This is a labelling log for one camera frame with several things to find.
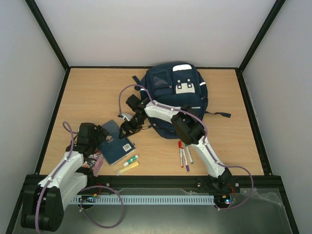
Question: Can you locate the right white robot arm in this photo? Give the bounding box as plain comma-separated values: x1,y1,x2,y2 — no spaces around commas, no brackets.
119,95,232,192

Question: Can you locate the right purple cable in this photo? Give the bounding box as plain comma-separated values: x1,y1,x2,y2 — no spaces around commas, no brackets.
118,84,254,210

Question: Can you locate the green glue stick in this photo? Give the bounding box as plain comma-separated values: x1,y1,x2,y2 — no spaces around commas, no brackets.
123,155,139,167

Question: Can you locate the green marker pen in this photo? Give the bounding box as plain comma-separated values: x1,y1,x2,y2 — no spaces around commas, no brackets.
185,144,194,164

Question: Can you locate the light blue cable duct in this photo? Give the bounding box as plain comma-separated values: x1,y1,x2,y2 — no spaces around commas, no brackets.
70,195,215,205

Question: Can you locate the pink illustrated book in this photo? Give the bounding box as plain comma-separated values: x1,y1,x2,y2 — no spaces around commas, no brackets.
82,152,104,177

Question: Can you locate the black aluminium frame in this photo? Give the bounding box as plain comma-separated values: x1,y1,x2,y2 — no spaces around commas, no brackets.
6,0,300,234

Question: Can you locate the dark blue book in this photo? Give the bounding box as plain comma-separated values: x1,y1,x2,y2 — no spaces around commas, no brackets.
98,120,136,165

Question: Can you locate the red marker pen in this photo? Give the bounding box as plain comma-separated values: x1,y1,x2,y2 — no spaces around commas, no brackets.
178,141,184,168

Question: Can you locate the yellow highlighter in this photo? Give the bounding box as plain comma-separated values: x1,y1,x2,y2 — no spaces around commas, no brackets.
117,161,139,176

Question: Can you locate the navy blue student backpack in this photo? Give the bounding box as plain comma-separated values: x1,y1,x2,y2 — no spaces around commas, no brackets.
132,61,232,139

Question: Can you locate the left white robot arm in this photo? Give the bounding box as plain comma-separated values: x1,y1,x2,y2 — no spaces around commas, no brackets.
20,121,109,233

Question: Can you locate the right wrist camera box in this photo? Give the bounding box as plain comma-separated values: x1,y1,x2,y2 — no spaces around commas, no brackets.
118,113,133,121

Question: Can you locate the purple marker pen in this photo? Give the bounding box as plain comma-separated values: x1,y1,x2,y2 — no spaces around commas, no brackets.
182,148,190,172

